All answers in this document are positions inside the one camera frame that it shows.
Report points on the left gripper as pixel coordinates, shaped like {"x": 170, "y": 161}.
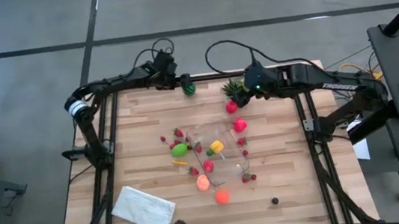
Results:
{"x": 162, "y": 81}

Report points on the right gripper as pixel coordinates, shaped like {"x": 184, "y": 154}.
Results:
{"x": 261, "y": 80}

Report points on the toy watermelon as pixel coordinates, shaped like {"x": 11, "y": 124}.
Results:
{"x": 189, "y": 90}

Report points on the red toy apple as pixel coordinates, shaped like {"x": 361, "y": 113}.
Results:
{"x": 231, "y": 107}

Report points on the red toy tomato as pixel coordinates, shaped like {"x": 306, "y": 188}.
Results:
{"x": 239, "y": 125}

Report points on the red toy strawberry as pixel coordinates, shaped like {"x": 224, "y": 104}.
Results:
{"x": 178, "y": 132}
{"x": 198, "y": 148}
{"x": 194, "y": 171}
{"x": 241, "y": 141}
{"x": 246, "y": 178}
{"x": 208, "y": 166}

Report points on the small red toy cherry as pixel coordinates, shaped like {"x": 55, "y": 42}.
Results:
{"x": 245, "y": 152}
{"x": 254, "y": 176}
{"x": 177, "y": 142}
{"x": 172, "y": 145}
{"x": 163, "y": 138}

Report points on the yellow toy pepper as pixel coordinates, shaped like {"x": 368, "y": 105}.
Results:
{"x": 215, "y": 147}

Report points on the green toy fruit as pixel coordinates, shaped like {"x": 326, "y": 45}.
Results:
{"x": 180, "y": 150}

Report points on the clear plastic container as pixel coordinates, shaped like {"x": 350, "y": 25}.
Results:
{"x": 228, "y": 169}

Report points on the toy peach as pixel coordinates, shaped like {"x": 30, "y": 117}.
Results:
{"x": 202, "y": 183}

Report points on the orange toy pumpkin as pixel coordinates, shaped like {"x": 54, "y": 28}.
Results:
{"x": 222, "y": 196}

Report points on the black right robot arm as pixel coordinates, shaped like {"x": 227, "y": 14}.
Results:
{"x": 332, "y": 83}

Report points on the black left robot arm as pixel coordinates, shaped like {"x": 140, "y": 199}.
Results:
{"x": 113, "y": 85}

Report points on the green pineapple top toy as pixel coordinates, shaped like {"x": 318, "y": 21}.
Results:
{"x": 232, "y": 87}

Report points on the small yellow toy banana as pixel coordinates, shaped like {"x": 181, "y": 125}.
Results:
{"x": 179, "y": 162}

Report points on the white paper sheet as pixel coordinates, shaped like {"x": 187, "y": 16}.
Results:
{"x": 361, "y": 148}

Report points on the white folded cloth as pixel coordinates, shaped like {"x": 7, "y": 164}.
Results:
{"x": 142, "y": 209}

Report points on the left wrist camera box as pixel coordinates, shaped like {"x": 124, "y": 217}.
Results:
{"x": 164, "y": 61}

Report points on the black aluminium table frame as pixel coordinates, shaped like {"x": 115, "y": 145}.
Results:
{"x": 214, "y": 76}

